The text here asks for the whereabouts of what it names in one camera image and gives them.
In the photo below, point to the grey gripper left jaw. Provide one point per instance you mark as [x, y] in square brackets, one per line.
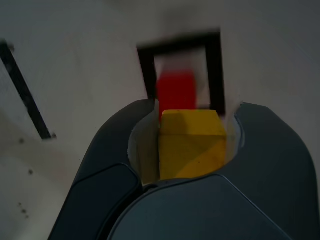
[107, 155]

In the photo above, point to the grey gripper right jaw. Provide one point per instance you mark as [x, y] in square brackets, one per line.
[270, 162]

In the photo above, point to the yellow cube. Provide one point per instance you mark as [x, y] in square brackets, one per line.
[190, 140]

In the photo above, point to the red cube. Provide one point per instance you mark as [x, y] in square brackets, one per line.
[175, 90]

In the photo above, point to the black tape square outline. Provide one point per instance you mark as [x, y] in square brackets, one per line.
[215, 75]

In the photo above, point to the black tape strip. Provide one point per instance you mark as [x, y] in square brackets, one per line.
[25, 95]

